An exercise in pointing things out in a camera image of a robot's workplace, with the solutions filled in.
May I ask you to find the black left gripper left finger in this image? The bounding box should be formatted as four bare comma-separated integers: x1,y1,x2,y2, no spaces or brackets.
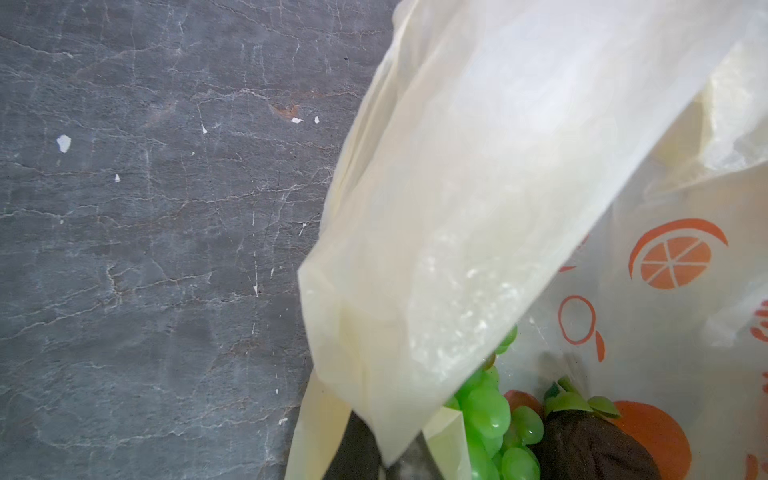
322,411,381,480

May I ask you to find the cream printed plastic bag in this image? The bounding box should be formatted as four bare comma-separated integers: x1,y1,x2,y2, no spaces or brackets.
286,1,767,479

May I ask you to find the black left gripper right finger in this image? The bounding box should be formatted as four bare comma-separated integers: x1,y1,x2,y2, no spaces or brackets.
384,433,444,480

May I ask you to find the red fake peach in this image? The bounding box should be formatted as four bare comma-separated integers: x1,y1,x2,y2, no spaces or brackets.
504,390,544,418

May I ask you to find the green fake grape bunch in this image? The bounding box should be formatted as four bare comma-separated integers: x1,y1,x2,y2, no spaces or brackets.
446,328,544,479

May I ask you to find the dark purple fake eggplant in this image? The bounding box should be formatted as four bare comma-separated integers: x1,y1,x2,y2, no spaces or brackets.
531,376,661,480

